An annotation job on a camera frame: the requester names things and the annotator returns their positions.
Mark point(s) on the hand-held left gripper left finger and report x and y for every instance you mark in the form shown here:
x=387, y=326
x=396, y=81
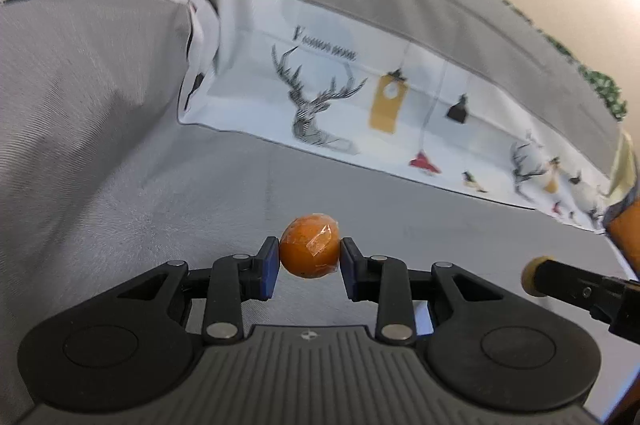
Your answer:
x=270, y=272

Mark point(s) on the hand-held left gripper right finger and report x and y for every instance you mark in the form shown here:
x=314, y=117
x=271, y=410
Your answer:
x=349, y=272

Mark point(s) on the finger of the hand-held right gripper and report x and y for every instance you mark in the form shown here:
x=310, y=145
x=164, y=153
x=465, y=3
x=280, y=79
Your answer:
x=575, y=287

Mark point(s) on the yellow-green fruit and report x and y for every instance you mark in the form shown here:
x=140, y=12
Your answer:
x=531, y=276

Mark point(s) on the plastic-wrapped orange fruit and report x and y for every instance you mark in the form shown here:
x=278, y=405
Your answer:
x=310, y=247

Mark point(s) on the orange-brown cushion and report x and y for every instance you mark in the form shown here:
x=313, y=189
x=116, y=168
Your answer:
x=627, y=230

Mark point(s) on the pale yellow cloth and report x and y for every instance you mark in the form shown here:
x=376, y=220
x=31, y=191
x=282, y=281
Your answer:
x=620, y=165

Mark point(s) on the grey deer-print duvet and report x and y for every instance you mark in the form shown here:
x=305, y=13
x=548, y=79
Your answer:
x=350, y=70

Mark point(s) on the grey bed sheet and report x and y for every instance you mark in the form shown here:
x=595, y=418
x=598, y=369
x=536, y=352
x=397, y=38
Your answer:
x=100, y=145

